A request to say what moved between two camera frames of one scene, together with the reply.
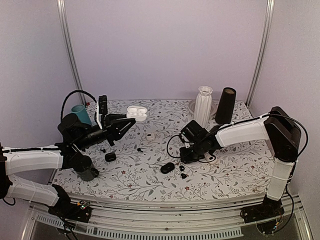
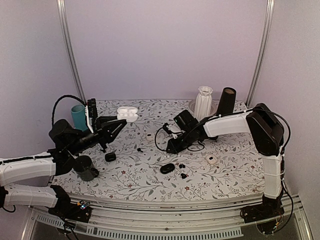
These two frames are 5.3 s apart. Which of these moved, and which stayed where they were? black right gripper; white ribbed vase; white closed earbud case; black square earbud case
Moved: black right gripper
Stayed: white closed earbud case; white ribbed vase; black square earbud case
